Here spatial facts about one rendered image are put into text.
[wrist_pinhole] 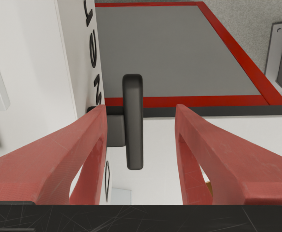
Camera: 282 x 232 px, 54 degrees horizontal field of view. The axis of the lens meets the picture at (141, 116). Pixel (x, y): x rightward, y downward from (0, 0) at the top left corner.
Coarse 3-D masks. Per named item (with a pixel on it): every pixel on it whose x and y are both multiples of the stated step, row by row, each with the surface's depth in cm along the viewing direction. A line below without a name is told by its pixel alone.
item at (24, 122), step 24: (0, 0) 20; (0, 24) 21; (0, 48) 22; (24, 48) 22; (0, 72) 23; (24, 72) 24; (24, 96) 25; (0, 120) 26; (24, 120) 26; (0, 144) 28; (24, 144) 28
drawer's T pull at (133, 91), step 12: (132, 84) 16; (132, 96) 16; (108, 108) 18; (120, 108) 18; (132, 108) 17; (108, 120) 17; (120, 120) 17; (132, 120) 17; (108, 132) 18; (120, 132) 18; (132, 132) 18; (108, 144) 18; (120, 144) 18; (132, 144) 18; (132, 156) 19; (132, 168) 20
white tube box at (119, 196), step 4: (112, 188) 43; (116, 188) 43; (112, 192) 42; (116, 192) 43; (120, 192) 43; (124, 192) 43; (128, 192) 43; (112, 196) 42; (116, 196) 42; (120, 196) 42; (124, 196) 42; (128, 196) 43; (112, 200) 41; (116, 200) 42; (120, 200) 42; (124, 200) 42; (128, 200) 42; (112, 204) 41; (116, 204) 41; (120, 204) 41; (124, 204) 41; (128, 204) 41
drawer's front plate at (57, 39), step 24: (24, 0) 12; (48, 0) 12; (72, 0) 15; (24, 24) 12; (48, 24) 12; (72, 24) 14; (96, 24) 23; (48, 48) 13; (72, 48) 14; (48, 72) 13; (72, 72) 14; (96, 72) 22; (48, 96) 14; (72, 96) 14; (48, 120) 15; (72, 120) 15
